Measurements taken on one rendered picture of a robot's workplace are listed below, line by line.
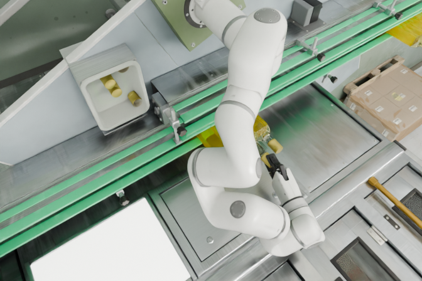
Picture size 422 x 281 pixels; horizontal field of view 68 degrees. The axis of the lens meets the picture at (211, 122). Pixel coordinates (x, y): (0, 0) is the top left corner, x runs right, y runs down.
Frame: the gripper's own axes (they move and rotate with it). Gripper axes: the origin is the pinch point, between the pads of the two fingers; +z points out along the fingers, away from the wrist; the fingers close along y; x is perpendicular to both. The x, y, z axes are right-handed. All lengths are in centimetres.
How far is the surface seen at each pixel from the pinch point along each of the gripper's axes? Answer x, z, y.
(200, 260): 31.8, -18.9, -12.4
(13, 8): 73, 82, 25
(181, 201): 32.0, 2.2, -12.3
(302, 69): -27.9, 31.7, 5.6
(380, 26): -75, 45, 5
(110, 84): 43, 27, 27
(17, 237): 82, 3, -2
